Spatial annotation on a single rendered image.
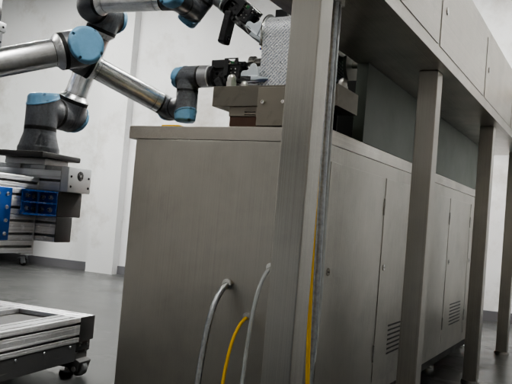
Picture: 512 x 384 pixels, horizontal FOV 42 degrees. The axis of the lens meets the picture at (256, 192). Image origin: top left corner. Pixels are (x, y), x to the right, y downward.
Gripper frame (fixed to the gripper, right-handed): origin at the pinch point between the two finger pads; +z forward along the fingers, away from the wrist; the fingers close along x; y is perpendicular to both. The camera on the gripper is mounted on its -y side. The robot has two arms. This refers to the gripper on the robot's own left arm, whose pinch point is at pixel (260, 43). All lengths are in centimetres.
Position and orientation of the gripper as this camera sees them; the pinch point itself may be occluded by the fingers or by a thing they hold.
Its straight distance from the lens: 230.3
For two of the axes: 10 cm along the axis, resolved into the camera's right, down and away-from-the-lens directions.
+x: 4.7, 0.7, 8.8
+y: 6.2, -7.3, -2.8
